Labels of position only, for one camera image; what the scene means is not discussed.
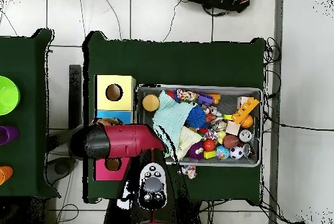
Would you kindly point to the light blue knitted cloth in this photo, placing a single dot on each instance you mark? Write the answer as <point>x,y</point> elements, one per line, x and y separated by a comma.
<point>169,117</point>

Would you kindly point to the colourful patterned cloth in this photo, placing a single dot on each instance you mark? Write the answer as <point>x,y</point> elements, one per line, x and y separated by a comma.
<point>189,171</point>

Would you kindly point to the long orange toy brick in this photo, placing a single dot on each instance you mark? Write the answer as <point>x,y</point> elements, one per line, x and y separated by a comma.
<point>245,110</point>

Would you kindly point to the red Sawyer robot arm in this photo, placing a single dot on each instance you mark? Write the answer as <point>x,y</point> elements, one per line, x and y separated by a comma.
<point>130,140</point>

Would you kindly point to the wooden box with three holes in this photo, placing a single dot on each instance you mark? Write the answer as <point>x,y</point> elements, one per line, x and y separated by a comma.
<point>114,80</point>

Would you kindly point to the orange round foam disc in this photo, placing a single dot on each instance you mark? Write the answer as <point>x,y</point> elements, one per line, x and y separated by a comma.
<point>150,102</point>

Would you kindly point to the blue spiky ball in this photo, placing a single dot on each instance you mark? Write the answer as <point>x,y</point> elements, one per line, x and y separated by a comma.
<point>195,117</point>

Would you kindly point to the cream knitted cloth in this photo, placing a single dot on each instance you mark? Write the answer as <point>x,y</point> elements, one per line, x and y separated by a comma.
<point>188,140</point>

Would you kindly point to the blue plastic toy brick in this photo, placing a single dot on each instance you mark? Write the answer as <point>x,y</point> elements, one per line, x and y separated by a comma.
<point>205,99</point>

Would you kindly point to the tiger plush toy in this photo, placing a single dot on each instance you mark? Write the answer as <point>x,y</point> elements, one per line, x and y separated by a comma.
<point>210,117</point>

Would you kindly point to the purple spiky ball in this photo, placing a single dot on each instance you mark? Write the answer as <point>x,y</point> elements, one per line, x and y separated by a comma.
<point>195,152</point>

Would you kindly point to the dark green table cloth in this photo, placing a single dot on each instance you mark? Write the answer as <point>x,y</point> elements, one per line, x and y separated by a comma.
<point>172,62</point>
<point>23,130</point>

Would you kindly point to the globe print ball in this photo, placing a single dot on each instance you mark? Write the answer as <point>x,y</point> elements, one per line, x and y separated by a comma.
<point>222,152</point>

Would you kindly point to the brown toy football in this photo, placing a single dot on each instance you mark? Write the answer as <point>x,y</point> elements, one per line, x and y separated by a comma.
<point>231,141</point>

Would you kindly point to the small soccer ball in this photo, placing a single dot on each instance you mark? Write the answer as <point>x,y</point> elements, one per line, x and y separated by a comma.
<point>237,152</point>

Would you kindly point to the orange ball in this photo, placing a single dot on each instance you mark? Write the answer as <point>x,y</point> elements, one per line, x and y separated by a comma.
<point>248,121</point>

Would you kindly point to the green plastic bowl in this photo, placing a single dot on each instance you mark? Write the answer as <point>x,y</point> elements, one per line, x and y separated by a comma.
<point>7,96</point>

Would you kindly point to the purple plastic cup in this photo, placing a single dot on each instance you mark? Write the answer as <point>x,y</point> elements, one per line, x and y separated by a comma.
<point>7,135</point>

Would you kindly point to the orange plastic cup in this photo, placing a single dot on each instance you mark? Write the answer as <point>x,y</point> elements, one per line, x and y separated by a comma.
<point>5,175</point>

